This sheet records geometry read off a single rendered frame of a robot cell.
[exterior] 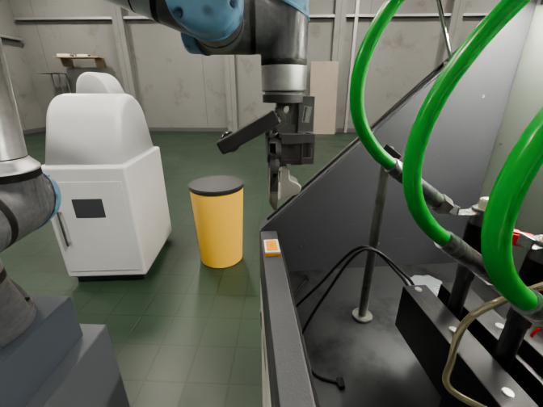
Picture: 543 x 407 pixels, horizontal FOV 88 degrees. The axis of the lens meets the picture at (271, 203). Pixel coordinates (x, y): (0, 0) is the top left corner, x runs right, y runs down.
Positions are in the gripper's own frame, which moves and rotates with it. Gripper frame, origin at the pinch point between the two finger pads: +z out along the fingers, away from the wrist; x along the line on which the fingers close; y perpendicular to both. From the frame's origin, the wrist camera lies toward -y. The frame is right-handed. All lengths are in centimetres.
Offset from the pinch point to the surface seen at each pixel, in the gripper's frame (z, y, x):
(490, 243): -12.8, 9.5, -38.3
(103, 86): -27, -242, 465
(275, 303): 10.6, -0.4, -15.9
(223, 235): 77, -26, 130
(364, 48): -24.3, 7.1, -22.2
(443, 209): -7.8, 18.4, -22.5
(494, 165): -4, 52, 8
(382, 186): -5.9, 17.8, -8.3
